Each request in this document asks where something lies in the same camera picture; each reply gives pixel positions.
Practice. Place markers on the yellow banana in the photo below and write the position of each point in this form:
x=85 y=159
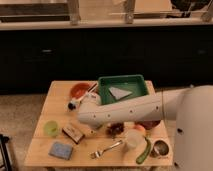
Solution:
x=91 y=132

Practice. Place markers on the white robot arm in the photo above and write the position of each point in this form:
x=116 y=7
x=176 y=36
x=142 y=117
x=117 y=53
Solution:
x=191 y=108

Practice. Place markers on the green plastic tray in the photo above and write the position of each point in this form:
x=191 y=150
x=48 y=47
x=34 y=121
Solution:
x=135 y=84

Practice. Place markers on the orange bowl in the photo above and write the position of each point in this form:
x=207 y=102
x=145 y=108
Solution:
x=79 y=89

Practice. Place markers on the orange round fruit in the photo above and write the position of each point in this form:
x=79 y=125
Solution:
x=140 y=128

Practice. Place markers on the dark red bowl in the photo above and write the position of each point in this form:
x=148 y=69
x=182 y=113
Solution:
x=148 y=125

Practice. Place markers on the brown wooden block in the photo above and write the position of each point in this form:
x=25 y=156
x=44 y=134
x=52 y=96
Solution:
x=74 y=133

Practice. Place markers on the white mug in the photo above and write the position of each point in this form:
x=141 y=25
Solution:
x=133 y=138

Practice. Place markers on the silver fork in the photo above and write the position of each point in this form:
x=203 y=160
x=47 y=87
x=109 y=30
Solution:
x=98 y=154

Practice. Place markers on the green plastic cup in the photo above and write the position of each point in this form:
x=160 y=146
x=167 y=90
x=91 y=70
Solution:
x=51 y=128

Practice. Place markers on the wooden table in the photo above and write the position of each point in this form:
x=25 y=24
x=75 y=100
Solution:
x=55 y=109

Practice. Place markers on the blue sponge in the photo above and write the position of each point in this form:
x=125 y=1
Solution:
x=61 y=150

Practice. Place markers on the black cabinet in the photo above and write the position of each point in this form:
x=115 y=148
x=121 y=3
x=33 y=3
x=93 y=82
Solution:
x=30 y=60

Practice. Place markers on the green cucumber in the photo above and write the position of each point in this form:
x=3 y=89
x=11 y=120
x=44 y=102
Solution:
x=142 y=157

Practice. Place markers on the black stand at left edge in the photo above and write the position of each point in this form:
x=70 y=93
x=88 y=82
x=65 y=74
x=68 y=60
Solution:
x=4 y=152

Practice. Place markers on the white-handled dish brush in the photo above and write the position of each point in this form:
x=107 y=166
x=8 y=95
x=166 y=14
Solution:
x=74 y=103

